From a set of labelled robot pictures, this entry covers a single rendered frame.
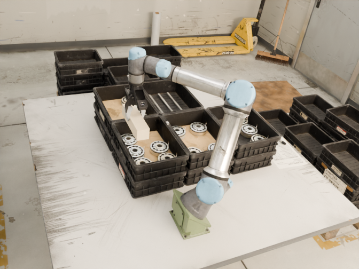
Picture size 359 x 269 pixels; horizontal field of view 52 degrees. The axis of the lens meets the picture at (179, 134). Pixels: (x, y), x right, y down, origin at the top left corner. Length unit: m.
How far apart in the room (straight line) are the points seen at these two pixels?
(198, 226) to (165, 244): 0.17
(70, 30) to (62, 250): 3.81
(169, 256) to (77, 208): 0.52
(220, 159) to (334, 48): 3.67
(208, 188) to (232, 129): 0.26
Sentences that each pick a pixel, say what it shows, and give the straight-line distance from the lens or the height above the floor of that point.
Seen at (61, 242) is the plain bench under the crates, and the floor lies 0.70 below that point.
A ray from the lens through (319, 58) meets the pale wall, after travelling 5.23.
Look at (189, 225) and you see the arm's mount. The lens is 1.75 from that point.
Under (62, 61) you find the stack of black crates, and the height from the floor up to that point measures 0.49.
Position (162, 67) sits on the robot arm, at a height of 1.40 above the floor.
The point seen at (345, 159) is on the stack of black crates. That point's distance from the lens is 3.05.
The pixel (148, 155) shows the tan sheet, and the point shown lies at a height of 0.83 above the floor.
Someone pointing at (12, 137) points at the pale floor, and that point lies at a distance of 3.61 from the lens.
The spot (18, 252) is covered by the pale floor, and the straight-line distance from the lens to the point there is 2.70.
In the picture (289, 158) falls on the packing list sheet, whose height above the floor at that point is 0.70.
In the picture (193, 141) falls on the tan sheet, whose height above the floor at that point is 0.83.
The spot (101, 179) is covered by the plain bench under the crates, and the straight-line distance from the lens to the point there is 2.06.
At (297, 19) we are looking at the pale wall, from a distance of 5.58.
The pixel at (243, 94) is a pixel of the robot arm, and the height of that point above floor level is 1.40.
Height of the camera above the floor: 2.11
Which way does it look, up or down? 35 degrees down
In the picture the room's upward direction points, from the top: 8 degrees clockwise
